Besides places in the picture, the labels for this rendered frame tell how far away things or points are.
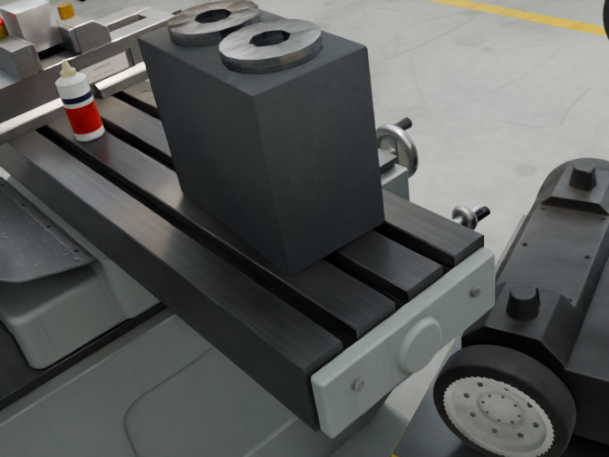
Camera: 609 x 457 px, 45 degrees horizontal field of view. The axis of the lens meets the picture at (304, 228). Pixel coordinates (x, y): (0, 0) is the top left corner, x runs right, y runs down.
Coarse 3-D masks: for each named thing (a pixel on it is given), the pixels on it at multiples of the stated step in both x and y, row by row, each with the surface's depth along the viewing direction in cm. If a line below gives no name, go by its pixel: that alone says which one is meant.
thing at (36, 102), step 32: (128, 32) 110; (0, 64) 105; (32, 64) 101; (96, 64) 107; (128, 64) 111; (0, 96) 100; (32, 96) 103; (96, 96) 109; (0, 128) 101; (32, 128) 103
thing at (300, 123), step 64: (192, 64) 64; (256, 64) 60; (320, 64) 60; (192, 128) 71; (256, 128) 59; (320, 128) 62; (192, 192) 80; (256, 192) 65; (320, 192) 65; (320, 256) 69
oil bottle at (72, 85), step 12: (60, 72) 94; (72, 72) 93; (60, 84) 93; (72, 84) 93; (84, 84) 94; (60, 96) 95; (72, 96) 94; (84, 96) 94; (72, 108) 95; (84, 108) 95; (96, 108) 97; (72, 120) 96; (84, 120) 96; (96, 120) 97; (84, 132) 97; (96, 132) 97
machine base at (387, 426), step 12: (384, 408) 147; (372, 420) 145; (384, 420) 144; (396, 420) 144; (408, 420) 144; (360, 432) 143; (372, 432) 142; (384, 432) 142; (396, 432) 141; (348, 444) 141; (360, 444) 140; (372, 444) 140; (384, 444) 140; (396, 444) 139; (336, 456) 139; (348, 456) 139; (360, 456) 138; (372, 456) 138; (384, 456) 137
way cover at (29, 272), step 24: (0, 192) 104; (0, 216) 97; (24, 216) 98; (0, 240) 91; (24, 240) 92; (48, 240) 92; (72, 240) 92; (0, 264) 85; (24, 264) 86; (48, 264) 86; (72, 264) 87
